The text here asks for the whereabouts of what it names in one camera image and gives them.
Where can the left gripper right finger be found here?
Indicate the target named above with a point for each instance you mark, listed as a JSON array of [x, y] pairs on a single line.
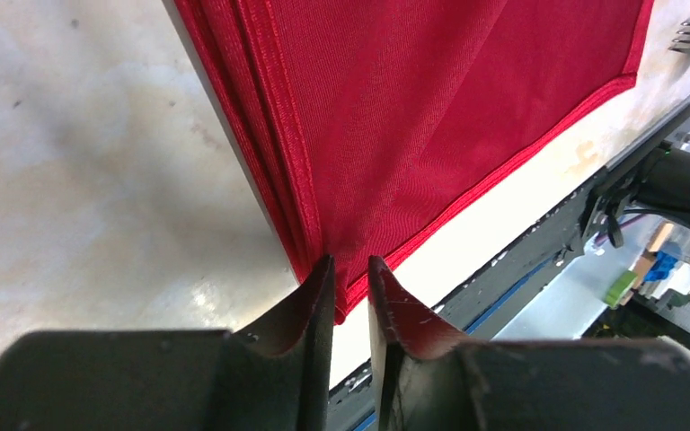
[[429, 375]]

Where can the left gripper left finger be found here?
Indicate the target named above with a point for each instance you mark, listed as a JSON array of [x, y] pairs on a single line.
[[273, 374]]

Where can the red cloth napkin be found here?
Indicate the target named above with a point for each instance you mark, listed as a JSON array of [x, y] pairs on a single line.
[[368, 125]]

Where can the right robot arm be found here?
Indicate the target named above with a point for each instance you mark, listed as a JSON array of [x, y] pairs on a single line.
[[657, 183]]

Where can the blue green clutter items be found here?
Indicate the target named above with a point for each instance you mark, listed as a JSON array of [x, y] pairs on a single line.
[[661, 274]]

